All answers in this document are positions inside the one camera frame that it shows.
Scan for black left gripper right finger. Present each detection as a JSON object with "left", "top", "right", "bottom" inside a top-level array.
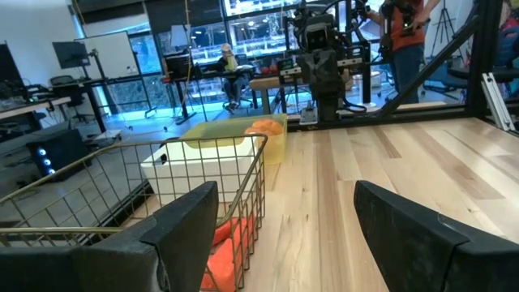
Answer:
[{"left": 354, "top": 180, "right": 519, "bottom": 292}]

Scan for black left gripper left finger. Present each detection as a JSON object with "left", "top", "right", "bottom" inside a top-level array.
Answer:
[{"left": 0, "top": 181, "right": 220, "bottom": 292}]

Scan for orange carrot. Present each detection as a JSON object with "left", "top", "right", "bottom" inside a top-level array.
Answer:
[
  {"left": 200, "top": 238, "right": 241, "bottom": 292},
  {"left": 212, "top": 216, "right": 255, "bottom": 247}
]

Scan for orange bell pepper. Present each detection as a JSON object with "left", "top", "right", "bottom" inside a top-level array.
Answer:
[{"left": 251, "top": 118, "right": 285, "bottom": 136}]

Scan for silver mounting plate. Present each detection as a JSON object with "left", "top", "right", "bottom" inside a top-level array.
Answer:
[{"left": 298, "top": 101, "right": 320, "bottom": 126}]

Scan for light wooden table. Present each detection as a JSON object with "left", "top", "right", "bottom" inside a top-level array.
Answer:
[{"left": 249, "top": 75, "right": 285, "bottom": 115}]

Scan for white plastic bin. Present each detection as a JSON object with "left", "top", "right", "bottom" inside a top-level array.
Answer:
[{"left": 139, "top": 137, "right": 260, "bottom": 208}]

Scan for person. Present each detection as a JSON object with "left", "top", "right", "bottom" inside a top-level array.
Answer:
[
  {"left": 367, "top": 0, "right": 442, "bottom": 105},
  {"left": 218, "top": 43, "right": 249, "bottom": 114}
]

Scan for yellow translucent plastic bin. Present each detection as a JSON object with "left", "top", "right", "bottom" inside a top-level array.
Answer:
[{"left": 179, "top": 113, "right": 289, "bottom": 166}]

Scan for black monitor on cart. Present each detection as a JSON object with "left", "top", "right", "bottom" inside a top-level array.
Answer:
[{"left": 164, "top": 52, "right": 194, "bottom": 80}]

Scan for black computer tower blue lights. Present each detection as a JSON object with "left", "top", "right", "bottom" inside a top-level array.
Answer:
[{"left": 25, "top": 128, "right": 91, "bottom": 183}]

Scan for silver aluminium extrusion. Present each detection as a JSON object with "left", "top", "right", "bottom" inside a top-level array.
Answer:
[{"left": 480, "top": 71, "right": 517, "bottom": 133}]

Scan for black office chair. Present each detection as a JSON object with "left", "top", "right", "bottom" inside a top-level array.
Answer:
[{"left": 49, "top": 75, "right": 90, "bottom": 125}]

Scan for wooden top desk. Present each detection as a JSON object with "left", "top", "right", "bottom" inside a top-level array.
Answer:
[{"left": 0, "top": 79, "right": 107, "bottom": 135}]

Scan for whiteboard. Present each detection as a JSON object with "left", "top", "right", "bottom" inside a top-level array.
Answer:
[{"left": 74, "top": 31, "right": 142, "bottom": 81}]

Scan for black monitor on stand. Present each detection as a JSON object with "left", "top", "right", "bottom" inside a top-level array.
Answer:
[{"left": 51, "top": 41, "right": 91, "bottom": 70}]

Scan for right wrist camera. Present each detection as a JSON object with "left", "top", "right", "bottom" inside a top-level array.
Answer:
[{"left": 303, "top": 22, "right": 330, "bottom": 52}]

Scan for gold wire basket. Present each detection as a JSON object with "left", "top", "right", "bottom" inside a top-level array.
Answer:
[{"left": 0, "top": 133, "right": 269, "bottom": 292}]

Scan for black right table frame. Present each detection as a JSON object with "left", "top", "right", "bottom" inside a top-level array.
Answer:
[{"left": 283, "top": 0, "right": 519, "bottom": 131}]

